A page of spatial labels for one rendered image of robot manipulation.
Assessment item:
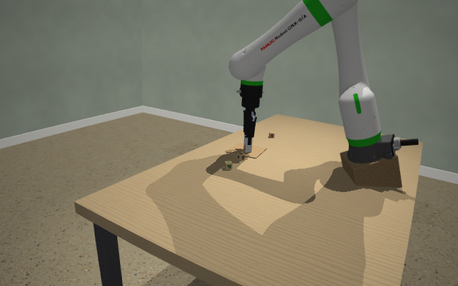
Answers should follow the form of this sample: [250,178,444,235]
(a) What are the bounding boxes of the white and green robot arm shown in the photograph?
[228,0,418,163]

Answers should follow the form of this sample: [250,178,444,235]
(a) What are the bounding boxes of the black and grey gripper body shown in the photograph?
[241,98,260,120]

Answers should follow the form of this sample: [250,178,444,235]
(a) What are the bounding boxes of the tan flat mat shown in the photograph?
[226,143,267,159]

